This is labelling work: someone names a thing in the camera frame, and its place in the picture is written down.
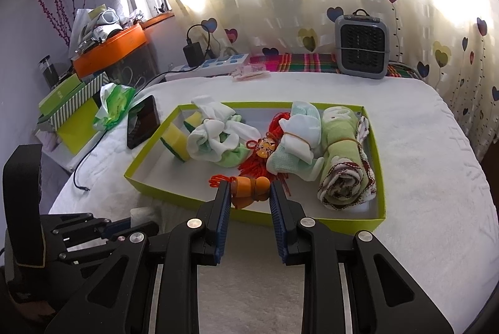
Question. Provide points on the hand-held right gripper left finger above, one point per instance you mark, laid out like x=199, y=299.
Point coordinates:
x=222, y=221

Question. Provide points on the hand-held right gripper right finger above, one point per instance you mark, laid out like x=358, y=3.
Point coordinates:
x=277, y=225

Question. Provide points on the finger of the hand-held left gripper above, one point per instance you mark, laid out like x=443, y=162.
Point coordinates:
x=117, y=236
x=78, y=225

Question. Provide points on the orange gourd ornament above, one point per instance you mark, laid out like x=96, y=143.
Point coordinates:
x=249, y=190

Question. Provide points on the shallow lime green box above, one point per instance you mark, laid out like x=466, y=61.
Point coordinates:
x=187, y=174

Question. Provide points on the red tassel mask ornament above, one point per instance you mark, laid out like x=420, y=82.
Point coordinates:
x=265, y=149

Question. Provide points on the white and green socks bundle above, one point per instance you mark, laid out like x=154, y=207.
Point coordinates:
x=210, y=139

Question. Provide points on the yellow sponge green scrub pad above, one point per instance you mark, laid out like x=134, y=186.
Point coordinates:
x=193, y=119
x=175, y=139

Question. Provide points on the white and mint socks bundle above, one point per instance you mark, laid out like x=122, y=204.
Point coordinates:
x=300, y=131

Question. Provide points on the green towel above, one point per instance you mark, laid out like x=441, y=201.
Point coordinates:
x=343, y=147

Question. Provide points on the striped gift box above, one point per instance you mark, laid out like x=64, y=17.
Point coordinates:
x=84, y=94

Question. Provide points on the green tissue pack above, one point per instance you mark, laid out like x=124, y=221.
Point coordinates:
x=115, y=104

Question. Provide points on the dark glass jar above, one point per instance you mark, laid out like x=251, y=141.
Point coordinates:
x=48, y=73

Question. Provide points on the small clear plastic packet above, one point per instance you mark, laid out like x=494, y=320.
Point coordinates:
x=249, y=71

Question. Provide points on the white blue power strip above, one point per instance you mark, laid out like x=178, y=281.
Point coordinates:
x=218, y=63

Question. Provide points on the plaid cloth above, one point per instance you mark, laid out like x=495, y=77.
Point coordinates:
x=296, y=63

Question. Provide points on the black power adapter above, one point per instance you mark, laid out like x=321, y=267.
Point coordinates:
x=193, y=53

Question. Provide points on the orange storage box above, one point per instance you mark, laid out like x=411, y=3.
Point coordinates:
x=113, y=49

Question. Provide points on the orange shelf with clutter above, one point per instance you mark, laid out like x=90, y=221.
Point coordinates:
x=84, y=26

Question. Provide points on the grey portable heater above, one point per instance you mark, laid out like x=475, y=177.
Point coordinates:
x=362, y=45

